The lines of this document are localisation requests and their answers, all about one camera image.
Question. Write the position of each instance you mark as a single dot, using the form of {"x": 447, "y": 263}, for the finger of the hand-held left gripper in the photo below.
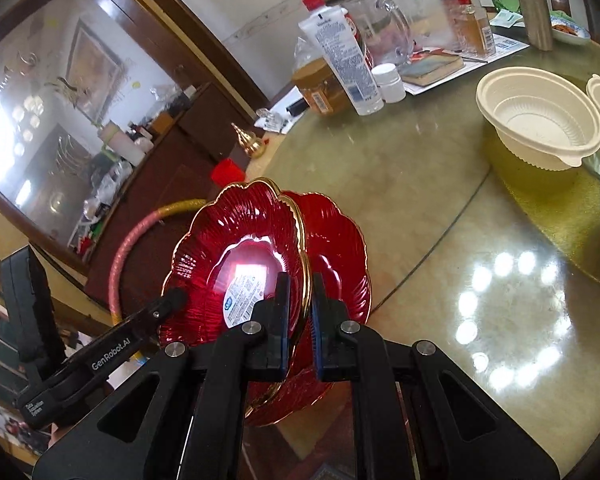
{"x": 162, "y": 307}

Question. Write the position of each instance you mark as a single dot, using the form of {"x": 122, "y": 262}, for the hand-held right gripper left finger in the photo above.
{"x": 281, "y": 320}

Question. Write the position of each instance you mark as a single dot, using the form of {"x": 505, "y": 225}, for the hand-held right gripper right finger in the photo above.
{"x": 320, "y": 332}

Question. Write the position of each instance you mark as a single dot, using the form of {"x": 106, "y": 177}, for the red gold-rimmed plate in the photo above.
{"x": 337, "y": 250}
{"x": 230, "y": 240}

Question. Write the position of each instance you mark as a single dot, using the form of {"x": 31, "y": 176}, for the small red box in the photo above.
{"x": 227, "y": 172}

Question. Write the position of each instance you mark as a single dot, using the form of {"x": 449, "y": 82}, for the wooden mirror cabinet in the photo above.
{"x": 205, "y": 115}

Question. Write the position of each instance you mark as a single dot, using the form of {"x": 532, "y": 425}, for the amber jar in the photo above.
{"x": 315, "y": 85}

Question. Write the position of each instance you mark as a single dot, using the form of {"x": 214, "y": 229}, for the gold glitter turntable mat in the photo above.
{"x": 540, "y": 210}

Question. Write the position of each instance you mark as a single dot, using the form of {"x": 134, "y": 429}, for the small white bottle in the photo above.
{"x": 389, "y": 82}

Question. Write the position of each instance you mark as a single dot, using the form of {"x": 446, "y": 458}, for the white lotion tube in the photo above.
{"x": 342, "y": 55}

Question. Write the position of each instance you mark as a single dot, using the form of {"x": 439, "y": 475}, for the old book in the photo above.
{"x": 432, "y": 67}

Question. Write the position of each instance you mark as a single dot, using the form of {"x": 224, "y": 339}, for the clear glass pitcher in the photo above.
{"x": 377, "y": 25}

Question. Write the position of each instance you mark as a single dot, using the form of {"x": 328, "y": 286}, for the printed paper sheet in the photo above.
{"x": 510, "y": 45}

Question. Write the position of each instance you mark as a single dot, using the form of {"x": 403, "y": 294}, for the liquor bottles in bag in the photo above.
{"x": 455, "y": 10}

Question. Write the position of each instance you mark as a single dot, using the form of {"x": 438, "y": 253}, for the steel tumbler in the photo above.
{"x": 532, "y": 10}

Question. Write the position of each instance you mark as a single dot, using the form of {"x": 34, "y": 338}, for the blue white dish with food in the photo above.
{"x": 570, "y": 32}

